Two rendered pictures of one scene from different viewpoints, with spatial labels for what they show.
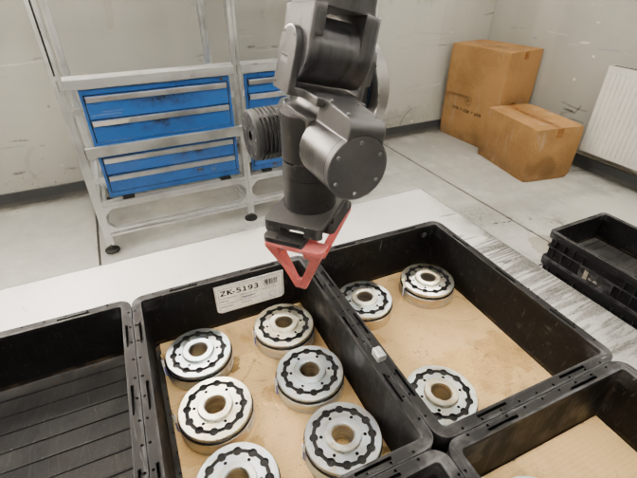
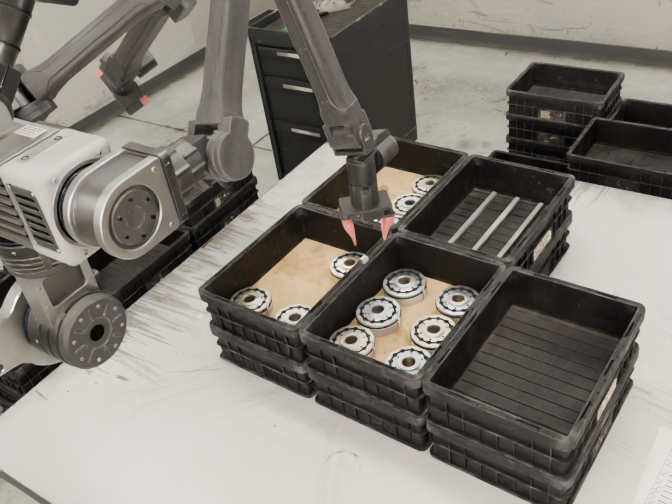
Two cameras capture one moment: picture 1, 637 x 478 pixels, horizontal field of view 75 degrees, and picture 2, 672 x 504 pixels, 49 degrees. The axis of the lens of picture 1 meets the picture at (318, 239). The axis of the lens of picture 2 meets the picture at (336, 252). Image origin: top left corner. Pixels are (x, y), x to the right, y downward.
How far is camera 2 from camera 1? 164 cm
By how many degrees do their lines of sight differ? 87
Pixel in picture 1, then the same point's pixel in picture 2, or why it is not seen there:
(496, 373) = (309, 262)
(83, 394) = not seen: hidden behind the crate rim
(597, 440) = not seen: hidden behind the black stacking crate
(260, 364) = (385, 348)
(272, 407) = (407, 326)
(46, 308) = not seen: outside the picture
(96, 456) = (499, 371)
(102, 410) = (479, 392)
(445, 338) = (295, 286)
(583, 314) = (181, 281)
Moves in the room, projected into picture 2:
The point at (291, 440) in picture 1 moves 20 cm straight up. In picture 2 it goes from (418, 309) to (411, 240)
